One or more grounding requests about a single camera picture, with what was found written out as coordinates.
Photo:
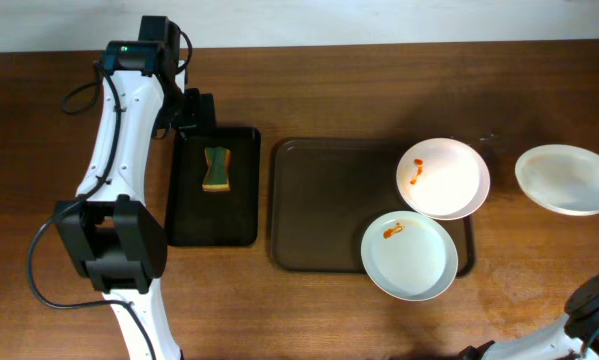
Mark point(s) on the pale blue plate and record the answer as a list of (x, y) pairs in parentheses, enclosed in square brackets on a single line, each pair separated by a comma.
[(409, 256)]

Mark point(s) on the green yellow sponge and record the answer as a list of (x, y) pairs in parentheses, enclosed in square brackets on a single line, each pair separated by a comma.
[(216, 178)]

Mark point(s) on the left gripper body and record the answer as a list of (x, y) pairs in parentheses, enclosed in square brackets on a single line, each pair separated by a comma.
[(199, 116)]

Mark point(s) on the cream white plate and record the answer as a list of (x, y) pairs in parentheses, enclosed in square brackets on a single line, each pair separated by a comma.
[(561, 178)]

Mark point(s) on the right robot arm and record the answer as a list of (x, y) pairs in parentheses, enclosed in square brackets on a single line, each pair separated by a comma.
[(574, 336)]

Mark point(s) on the brown serving tray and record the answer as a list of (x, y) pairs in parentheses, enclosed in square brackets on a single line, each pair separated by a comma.
[(324, 194)]

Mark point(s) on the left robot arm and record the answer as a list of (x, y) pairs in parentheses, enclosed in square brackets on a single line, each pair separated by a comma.
[(111, 238)]

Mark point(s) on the black plastic tray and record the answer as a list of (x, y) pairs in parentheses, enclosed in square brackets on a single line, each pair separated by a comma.
[(199, 218)]

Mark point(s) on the pink white plate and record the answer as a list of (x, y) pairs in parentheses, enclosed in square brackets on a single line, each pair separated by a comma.
[(443, 179)]

